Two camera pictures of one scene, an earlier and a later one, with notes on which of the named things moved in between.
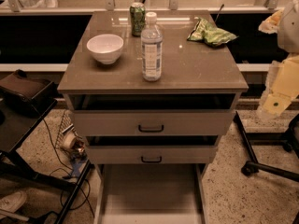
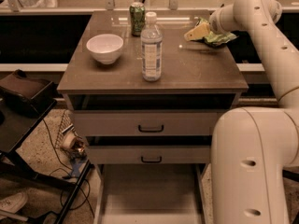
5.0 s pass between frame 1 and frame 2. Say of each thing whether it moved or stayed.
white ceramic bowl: stayed
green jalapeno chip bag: stayed
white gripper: moved
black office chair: stayed
